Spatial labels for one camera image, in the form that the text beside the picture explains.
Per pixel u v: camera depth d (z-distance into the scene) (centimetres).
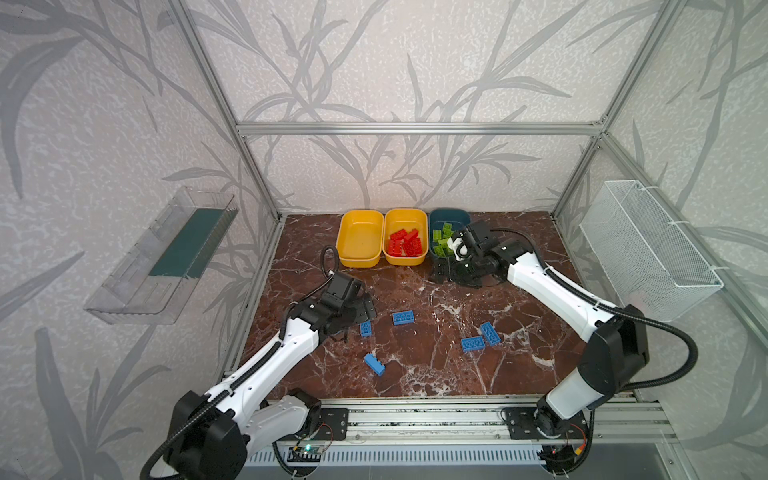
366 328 89
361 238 117
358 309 73
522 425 73
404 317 91
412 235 112
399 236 112
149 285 63
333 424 74
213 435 38
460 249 74
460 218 112
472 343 86
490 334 88
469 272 69
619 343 43
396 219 114
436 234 112
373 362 82
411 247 107
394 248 107
